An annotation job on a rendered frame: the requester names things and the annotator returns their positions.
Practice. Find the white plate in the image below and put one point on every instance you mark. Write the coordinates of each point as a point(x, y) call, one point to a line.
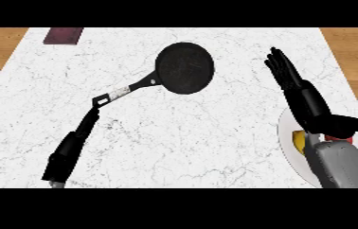
point(289, 144)

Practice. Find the black frying pan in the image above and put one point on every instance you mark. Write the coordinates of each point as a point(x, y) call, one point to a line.
point(179, 70)

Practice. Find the yellow and red bell pepper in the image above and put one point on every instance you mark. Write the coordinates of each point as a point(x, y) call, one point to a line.
point(299, 141)

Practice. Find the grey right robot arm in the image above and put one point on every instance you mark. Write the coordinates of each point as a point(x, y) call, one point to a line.
point(335, 163)

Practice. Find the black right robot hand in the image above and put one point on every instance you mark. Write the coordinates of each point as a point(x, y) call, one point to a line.
point(308, 97)

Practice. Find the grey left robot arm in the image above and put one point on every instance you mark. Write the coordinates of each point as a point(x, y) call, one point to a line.
point(57, 184)

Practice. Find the dark maroon flat block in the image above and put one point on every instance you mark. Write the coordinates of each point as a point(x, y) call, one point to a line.
point(64, 36)

